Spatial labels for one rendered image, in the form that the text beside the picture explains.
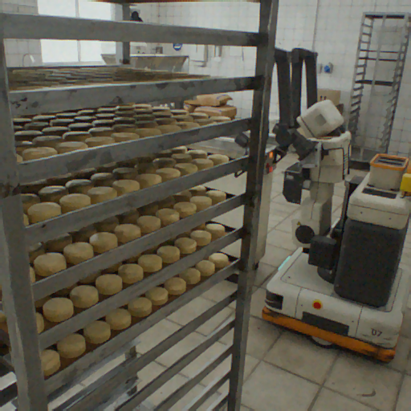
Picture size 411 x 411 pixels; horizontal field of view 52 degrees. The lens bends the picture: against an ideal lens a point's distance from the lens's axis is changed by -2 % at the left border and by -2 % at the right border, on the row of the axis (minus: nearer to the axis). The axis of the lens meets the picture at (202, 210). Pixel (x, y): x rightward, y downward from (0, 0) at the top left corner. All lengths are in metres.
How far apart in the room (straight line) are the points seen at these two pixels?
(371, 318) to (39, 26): 1.88
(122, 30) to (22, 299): 0.41
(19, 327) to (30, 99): 0.30
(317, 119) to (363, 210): 0.48
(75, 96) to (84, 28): 0.09
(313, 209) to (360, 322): 0.58
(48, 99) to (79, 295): 0.36
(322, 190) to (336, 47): 4.35
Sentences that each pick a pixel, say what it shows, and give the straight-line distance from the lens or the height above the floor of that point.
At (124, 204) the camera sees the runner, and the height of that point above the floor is 1.14.
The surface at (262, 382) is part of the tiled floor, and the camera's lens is 2.07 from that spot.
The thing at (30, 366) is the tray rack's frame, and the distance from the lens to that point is 0.70.
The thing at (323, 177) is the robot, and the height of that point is 0.81.
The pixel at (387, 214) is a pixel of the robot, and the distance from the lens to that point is 1.98.
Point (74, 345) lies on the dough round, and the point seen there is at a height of 0.88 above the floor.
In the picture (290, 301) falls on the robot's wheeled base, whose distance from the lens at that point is 2.23.
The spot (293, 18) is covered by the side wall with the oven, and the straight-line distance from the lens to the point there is 6.64.
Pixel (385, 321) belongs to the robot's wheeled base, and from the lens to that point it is 2.16.
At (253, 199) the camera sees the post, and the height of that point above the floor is 1.06.
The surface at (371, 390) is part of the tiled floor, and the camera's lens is 2.18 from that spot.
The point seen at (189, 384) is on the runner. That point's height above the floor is 0.61.
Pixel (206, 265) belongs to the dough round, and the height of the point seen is 0.88.
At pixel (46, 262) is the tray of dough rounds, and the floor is 1.06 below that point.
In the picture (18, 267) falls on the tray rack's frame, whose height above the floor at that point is 1.12.
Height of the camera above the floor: 1.40
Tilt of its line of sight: 21 degrees down
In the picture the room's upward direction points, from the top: 3 degrees clockwise
